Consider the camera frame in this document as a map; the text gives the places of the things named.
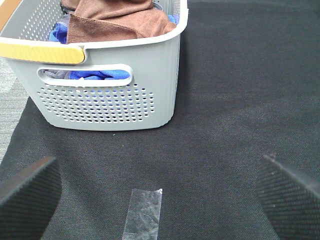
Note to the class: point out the grey towel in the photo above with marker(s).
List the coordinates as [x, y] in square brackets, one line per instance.
[57, 74]

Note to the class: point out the grey perforated plastic basket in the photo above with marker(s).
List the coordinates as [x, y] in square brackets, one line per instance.
[144, 100]

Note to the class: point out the blue towel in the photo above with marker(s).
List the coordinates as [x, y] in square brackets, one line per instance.
[59, 34]

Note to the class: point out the clear tape strip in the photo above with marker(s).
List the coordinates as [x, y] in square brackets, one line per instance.
[143, 215]

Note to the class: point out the yellow basket handle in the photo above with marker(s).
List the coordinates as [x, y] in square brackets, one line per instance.
[55, 53]

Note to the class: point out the black table cloth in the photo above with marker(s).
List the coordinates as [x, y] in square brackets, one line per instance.
[249, 85]

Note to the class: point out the brown towel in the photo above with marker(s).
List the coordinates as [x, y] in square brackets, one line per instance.
[114, 20]

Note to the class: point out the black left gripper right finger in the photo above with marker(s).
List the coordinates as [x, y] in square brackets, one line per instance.
[290, 199]

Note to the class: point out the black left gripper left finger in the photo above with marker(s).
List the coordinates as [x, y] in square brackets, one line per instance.
[28, 200]

